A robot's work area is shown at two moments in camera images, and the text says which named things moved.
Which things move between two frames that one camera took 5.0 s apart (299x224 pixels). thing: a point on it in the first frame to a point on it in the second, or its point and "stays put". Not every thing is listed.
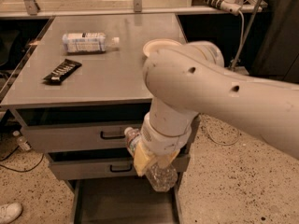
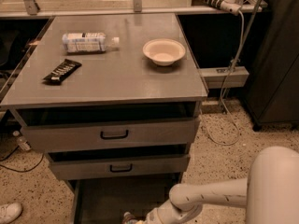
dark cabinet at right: x=277 y=55 stays put
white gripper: x=163 y=140 to x=151 y=218
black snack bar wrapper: x=65 y=68 stays put
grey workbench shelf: x=28 y=1 stays put
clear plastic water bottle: x=160 y=177 to x=129 y=218
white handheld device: x=227 y=3 stays put
